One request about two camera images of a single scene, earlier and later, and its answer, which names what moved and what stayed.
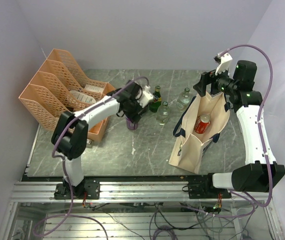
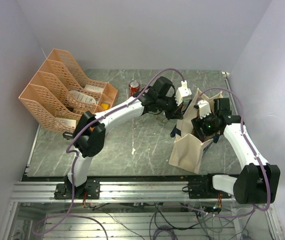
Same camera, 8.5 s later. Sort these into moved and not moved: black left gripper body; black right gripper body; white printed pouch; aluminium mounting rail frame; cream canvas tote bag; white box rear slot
Moved: black left gripper body; black right gripper body
Not moved: aluminium mounting rail frame; white box rear slot; cream canvas tote bag; white printed pouch
